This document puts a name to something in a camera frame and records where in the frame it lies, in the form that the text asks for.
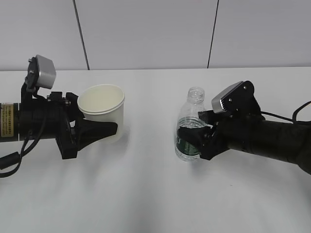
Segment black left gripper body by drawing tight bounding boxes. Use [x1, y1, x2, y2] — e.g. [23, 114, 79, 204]
[19, 92, 78, 160]

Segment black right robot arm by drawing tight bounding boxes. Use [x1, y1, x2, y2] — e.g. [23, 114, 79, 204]
[177, 111, 311, 174]

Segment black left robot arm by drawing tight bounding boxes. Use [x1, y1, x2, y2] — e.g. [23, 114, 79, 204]
[0, 92, 118, 160]

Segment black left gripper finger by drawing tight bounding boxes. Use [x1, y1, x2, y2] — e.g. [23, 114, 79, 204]
[65, 92, 84, 121]
[74, 119, 118, 151]

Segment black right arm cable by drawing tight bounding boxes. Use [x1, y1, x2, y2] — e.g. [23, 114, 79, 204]
[259, 100, 311, 123]

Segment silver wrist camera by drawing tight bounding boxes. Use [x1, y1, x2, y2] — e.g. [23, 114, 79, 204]
[25, 54, 56, 92]
[211, 81, 261, 117]

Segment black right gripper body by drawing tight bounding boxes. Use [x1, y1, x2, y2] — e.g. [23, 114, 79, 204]
[200, 114, 265, 161]

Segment white paper cup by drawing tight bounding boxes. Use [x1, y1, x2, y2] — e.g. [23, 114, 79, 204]
[77, 84, 125, 143]

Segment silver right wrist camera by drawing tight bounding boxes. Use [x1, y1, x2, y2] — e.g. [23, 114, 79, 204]
[211, 81, 261, 117]

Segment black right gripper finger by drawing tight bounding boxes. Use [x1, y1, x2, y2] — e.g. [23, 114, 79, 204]
[198, 110, 220, 126]
[177, 125, 215, 154]

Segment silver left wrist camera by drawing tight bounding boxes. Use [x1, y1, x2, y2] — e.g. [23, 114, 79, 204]
[25, 54, 56, 92]

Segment clear water bottle green label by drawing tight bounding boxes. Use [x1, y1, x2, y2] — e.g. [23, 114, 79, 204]
[174, 86, 208, 163]

